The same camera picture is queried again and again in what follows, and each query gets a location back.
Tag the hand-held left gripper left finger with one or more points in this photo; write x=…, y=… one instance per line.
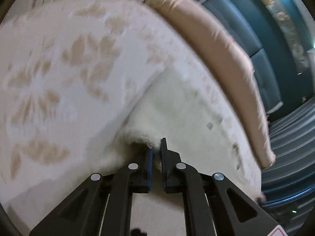
x=149, y=167

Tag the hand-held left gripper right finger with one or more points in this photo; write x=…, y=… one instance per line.
x=163, y=162

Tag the cream knit garment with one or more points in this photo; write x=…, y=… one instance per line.
x=172, y=113

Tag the butterfly print fleece blanket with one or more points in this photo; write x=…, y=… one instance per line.
x=61, y=91

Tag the pink duvet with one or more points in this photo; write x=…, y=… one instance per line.
x=221, y=54

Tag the blue-grey curtain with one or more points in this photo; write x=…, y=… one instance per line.
x=290, y=147

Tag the teal padded headboard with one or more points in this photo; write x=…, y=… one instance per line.
x=246, y=29

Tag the framed wall picture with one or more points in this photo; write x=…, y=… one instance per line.
x=283, y=22

